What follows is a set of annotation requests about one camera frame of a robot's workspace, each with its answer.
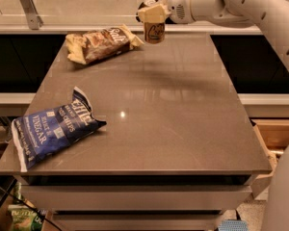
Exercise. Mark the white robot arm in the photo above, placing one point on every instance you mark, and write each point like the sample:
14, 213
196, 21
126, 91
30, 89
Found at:
258, 63

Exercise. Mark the green snack bag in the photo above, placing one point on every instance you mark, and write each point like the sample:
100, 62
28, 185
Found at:
23, 218

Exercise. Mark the blue vinegar chip bag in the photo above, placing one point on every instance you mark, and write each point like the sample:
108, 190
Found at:
41, 134

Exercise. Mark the cardboard box with snacks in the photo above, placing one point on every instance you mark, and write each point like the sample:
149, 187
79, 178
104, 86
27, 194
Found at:
273, 135

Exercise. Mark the brown chip bag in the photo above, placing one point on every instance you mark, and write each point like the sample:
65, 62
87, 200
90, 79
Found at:
97, 45

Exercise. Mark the blue perforated basket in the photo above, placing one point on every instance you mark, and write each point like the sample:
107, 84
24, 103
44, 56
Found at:
233, 225

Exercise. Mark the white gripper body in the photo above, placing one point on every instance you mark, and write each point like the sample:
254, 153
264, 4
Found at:
179, 4

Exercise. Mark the grey drawer cabinet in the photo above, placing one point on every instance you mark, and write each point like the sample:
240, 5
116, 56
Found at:
137, 208

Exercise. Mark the left metal railing bracket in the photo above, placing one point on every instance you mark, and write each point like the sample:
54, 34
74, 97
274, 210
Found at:
34, 21

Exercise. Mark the orange soda can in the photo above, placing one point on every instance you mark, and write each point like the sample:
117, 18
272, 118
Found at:
153, 32

